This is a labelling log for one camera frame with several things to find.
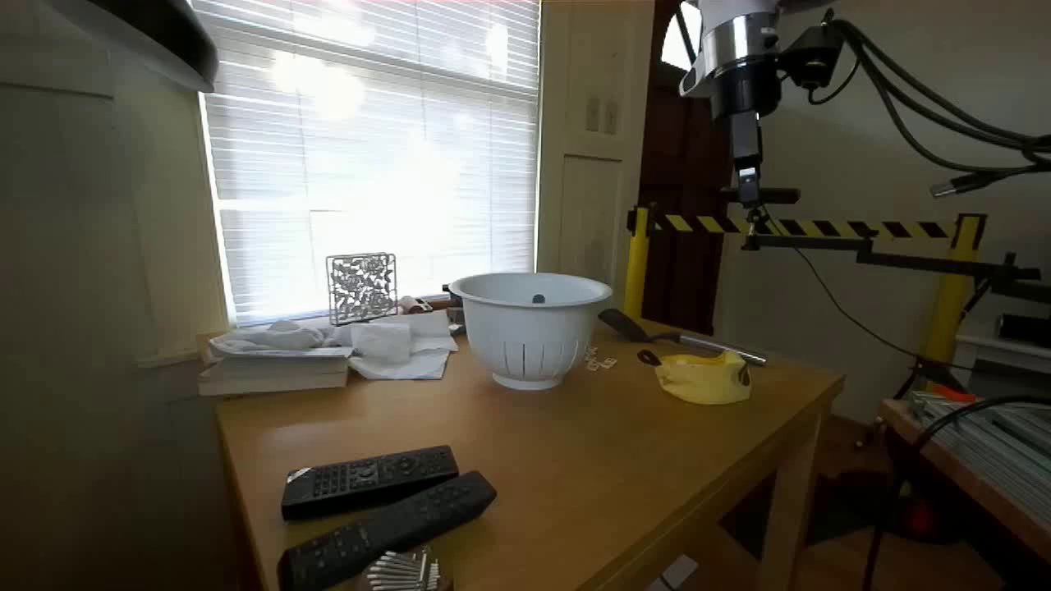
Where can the white cloth pile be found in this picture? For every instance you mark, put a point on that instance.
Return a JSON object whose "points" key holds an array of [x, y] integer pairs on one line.
{"points": [[400, 348]]}

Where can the silver crinkled foil cup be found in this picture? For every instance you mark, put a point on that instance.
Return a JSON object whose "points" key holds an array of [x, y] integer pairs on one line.
{"points": [[405, 574]]}

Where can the stack of books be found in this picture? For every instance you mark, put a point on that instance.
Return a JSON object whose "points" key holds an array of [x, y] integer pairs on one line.
{"points": [[273, 359]]}

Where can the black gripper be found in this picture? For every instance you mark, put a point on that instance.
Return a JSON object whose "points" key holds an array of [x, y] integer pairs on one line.
{"points": [[746, 156]]}

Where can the black remote control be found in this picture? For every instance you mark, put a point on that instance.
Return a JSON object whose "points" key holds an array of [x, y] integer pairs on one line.
{"points": [[399, 528], [363, 485]]}

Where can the black remote control upper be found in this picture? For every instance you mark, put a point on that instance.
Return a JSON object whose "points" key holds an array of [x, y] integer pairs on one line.
{"points": [[363, 485]]}

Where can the black remote control lower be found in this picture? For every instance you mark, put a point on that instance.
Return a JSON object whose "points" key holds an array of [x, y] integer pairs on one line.
{"points": [[399, 528]]}

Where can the white colander bowl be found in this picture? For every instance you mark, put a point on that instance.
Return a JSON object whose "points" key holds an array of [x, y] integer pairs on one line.
{"points": [[531, 329]]}

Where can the white metal floral napkin holder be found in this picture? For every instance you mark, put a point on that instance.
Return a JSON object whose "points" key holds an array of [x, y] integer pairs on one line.
{"points": [[363, 287]]}

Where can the black spatula grey handle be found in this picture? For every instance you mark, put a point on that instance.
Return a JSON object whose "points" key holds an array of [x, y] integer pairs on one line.
{"points": [[630, 329]]}

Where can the yellow bag of letter tiles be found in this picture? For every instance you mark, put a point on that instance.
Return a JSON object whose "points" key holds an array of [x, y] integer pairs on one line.
{"points": [[704, 379]]}

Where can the yellow black striped barrier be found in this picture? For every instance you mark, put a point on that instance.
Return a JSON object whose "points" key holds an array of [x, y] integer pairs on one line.
{"points": [[856, 239]]}

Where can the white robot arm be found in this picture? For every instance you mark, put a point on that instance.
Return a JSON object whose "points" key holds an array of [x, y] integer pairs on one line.
{"points": [[738, 75]]}

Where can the white window blinds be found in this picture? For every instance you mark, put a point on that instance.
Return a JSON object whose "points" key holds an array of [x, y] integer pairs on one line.
{"points": [[368, 126]]}

